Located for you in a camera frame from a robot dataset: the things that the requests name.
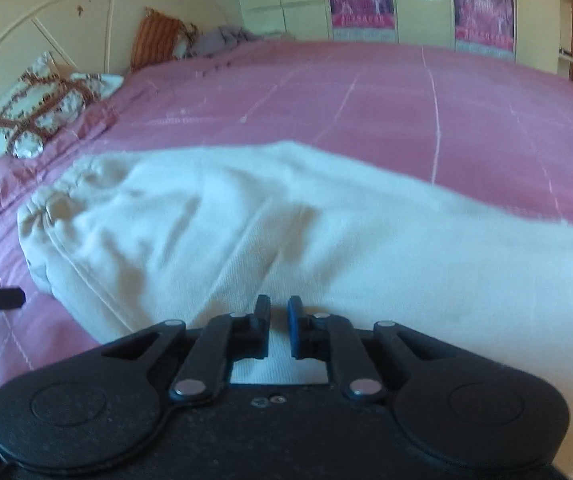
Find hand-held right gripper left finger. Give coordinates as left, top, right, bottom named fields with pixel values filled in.
left=100, top=294, right=272, bottom=405

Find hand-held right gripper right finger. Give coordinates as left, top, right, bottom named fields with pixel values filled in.
left=287, top=295, right=460, bottom=404

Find white pants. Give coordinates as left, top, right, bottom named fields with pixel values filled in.
left=16, top=141, right=573, bottom=386

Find pink pillow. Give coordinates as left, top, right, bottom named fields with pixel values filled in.
left=0, top=105, right=123, bottom=217

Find white brown patterned pillow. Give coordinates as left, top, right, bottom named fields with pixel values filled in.
left=0, top=51, right=125, bottom=160

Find pink checked bed sheet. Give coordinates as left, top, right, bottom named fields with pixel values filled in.
left=0, top=40, right=573, bottom=376

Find cream bed headboard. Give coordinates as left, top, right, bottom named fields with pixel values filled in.
left=0, top=0, right=247, bottom=161

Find grey crumpled cloth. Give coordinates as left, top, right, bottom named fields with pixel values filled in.
left=184, top=25, right=270, bottom=59

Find orange striped pillow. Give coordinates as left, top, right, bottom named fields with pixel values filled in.
left=129, top=7, right=200, bottom=73

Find cream wardrobe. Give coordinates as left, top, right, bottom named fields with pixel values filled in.
left=231, top=0, right=573, bottom=68

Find purple wall poster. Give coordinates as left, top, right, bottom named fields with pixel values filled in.
left=323, top=0, right=398, bottom=44
left=450, top=0, right=517, bottom=57

